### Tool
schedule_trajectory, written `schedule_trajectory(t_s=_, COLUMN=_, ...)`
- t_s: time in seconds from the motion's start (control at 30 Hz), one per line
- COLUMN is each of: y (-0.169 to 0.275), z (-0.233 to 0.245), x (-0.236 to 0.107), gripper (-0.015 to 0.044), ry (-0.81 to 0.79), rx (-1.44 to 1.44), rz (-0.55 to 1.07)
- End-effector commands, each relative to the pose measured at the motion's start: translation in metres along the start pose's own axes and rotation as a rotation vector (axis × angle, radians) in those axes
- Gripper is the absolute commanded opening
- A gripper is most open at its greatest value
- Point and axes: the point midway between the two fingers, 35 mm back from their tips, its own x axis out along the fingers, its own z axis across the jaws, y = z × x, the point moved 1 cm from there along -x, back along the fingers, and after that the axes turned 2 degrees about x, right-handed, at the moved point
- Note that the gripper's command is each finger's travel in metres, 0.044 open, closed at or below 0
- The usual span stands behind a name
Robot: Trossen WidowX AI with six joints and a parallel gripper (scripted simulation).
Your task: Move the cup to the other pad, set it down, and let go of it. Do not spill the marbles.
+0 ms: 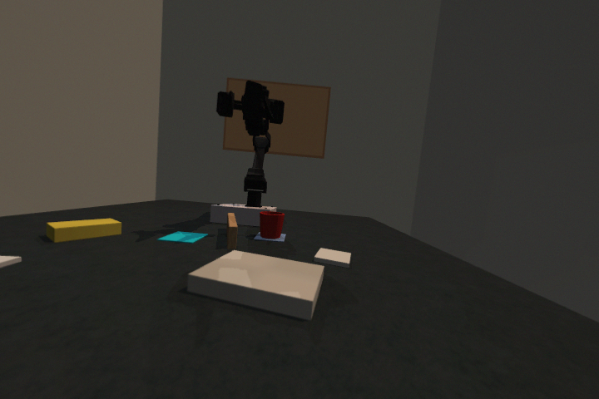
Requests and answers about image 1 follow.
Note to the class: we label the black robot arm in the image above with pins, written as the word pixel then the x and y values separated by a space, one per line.
pixel 255 178

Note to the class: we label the yellow rectangular block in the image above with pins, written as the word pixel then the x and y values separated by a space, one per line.
pixel 82 229

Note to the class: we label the red cup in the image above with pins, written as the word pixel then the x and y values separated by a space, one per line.
pixel 271 224

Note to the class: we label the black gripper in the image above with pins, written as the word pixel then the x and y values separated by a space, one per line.
pixel 252 110

